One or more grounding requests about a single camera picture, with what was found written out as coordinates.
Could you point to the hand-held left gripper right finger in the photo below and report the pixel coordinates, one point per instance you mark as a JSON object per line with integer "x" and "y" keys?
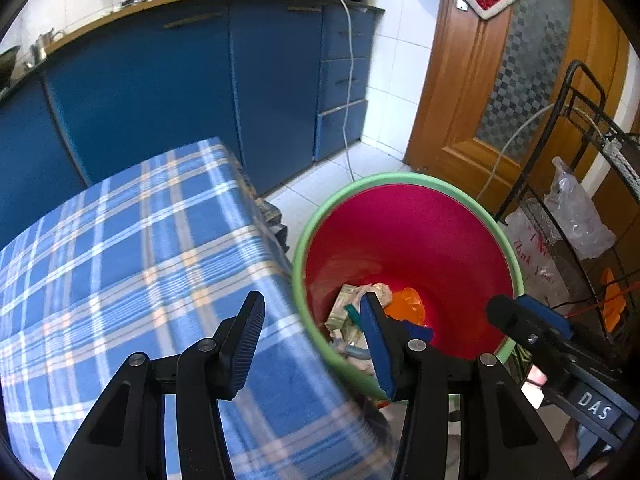
{"x": 377, "y": 350}

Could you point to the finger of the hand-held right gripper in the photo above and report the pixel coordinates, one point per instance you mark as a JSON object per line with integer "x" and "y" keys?
{"x": 510, "y": 317}
{"x": 547, "y": 317}

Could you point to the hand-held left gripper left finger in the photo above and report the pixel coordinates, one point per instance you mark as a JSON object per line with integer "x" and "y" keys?
{"x": 247, "y": 345}

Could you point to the orange plastic wrapper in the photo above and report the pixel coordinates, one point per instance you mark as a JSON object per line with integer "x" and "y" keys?
{"x": 407, "y": 305}

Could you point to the green and white small box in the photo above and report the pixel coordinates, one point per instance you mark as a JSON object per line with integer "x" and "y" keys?
{"x": 341, "y": 307}

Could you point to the white paper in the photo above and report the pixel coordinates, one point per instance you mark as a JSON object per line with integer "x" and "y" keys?
{"x": 375, "y": 290}

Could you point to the red bin with green rim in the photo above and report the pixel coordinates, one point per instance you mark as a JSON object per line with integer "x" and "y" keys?
{"x": 415, "y": 240}

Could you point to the person's right hand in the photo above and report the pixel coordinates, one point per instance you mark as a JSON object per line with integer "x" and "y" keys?
{"x": 567, "y": 442}

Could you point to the teal wrapper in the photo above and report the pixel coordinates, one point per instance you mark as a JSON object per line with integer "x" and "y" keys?
{"x": 353, "y": 316}

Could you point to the white printed plastic bag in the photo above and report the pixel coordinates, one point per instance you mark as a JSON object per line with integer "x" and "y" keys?
{"x": 532, "y": 260}

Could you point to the clear plastic bag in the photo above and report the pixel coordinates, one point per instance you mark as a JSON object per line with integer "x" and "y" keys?
{"x": 580, "y": 215}

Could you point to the blue plaid tablecloth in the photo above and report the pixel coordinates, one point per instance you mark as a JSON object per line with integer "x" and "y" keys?
{"x": 125, "y": 240}

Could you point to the black metal rack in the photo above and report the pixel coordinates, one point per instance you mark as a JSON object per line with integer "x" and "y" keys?
{"x": 567, "y": 105}

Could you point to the wooden door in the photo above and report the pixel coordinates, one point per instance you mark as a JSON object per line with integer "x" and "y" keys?
{"x": 450, "y": 110}

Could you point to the blue kitchen cabinet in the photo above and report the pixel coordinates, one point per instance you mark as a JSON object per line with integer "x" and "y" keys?
{"x": 165, "y": 85}

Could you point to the black wok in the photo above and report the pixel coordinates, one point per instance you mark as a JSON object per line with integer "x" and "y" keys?
{"x": 7, "y": 62}

